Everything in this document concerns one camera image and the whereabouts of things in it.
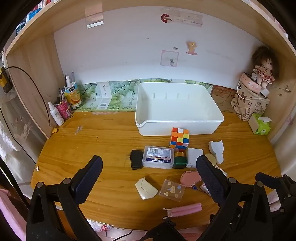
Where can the white lace curtain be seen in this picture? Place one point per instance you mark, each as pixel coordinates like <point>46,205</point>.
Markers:
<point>13,127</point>

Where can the grape-printed paper strip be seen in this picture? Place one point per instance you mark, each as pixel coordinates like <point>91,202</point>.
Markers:
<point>122,92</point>

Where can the white carton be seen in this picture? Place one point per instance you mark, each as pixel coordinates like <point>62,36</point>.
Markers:
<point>103,97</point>

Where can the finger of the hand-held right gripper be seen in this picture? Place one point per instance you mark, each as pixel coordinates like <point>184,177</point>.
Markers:
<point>266,178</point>

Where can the pink oval case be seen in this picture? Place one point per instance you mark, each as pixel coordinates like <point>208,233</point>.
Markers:
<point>190,177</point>

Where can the multicoloured puzzle cube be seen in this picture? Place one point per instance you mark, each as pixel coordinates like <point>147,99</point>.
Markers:
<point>179,136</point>

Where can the white spray bottle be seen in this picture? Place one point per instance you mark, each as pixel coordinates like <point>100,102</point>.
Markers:
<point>57,115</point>

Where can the white foam piece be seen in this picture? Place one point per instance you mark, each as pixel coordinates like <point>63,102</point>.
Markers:
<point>217,150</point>

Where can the white plastic bin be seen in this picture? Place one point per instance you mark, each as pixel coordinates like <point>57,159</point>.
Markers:
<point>175,109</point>

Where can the wooden desk hutch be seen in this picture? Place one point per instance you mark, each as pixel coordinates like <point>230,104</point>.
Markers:
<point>34,58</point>

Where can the clear tape piece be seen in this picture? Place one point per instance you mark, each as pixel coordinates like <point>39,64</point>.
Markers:
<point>93,16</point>

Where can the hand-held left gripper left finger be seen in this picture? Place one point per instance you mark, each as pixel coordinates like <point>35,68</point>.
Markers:
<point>89,183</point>

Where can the white square power adapter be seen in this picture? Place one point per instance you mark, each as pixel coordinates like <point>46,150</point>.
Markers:
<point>194,155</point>

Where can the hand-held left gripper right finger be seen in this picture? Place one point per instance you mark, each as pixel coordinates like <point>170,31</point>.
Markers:
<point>211,180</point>

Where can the green tissue pack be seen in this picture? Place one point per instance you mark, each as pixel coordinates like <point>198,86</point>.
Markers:
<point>262,127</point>

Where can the brown drawing paper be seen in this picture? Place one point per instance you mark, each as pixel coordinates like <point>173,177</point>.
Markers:
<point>222,97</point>

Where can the clear labelled plastic box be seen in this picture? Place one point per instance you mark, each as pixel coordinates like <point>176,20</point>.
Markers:
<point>158,156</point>

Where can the white compact camera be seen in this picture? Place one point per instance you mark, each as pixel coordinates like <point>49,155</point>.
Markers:
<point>205,188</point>

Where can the pink hair roller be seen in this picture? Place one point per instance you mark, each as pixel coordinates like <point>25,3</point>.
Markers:
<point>185,209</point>

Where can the clear case with stickers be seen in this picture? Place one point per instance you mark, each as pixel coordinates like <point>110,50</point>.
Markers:
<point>172,190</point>

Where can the red mushroom sticker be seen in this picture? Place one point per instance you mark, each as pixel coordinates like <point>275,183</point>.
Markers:
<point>165,17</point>

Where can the pink cloth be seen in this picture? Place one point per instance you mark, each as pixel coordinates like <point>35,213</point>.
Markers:
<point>11,215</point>

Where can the brown-haired doll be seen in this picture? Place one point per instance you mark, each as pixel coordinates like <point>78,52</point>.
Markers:
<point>263,69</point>

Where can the pink square sticker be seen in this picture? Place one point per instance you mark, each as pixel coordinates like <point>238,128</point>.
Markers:
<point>170,58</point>

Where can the letter-printed fabric bag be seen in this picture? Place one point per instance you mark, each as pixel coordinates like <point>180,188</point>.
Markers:
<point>245,104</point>

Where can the round beige compact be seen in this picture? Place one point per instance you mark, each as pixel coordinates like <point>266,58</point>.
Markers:
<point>211,158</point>

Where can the orange bear sticker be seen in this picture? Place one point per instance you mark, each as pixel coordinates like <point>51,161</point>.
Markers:
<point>192,47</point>

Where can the black power adapter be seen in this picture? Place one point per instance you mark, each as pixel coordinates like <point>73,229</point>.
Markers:
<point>137,160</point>

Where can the red and white packet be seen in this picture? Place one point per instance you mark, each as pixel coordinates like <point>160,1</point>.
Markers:
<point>104,228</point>

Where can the pink can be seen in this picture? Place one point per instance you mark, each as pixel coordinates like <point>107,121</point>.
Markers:
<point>63,110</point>

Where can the pink dotted box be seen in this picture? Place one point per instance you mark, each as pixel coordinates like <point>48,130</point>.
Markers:
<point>249,83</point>

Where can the orange yellow packet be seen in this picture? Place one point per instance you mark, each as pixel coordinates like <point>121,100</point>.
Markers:
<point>72,96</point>

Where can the green bottle with gold cap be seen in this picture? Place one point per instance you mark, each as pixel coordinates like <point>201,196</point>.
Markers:
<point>180,162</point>

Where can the cream pentagon box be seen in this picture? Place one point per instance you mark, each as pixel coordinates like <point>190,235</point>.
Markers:
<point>145,188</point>

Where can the yellow device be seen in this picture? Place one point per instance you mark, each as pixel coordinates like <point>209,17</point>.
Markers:
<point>3,80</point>

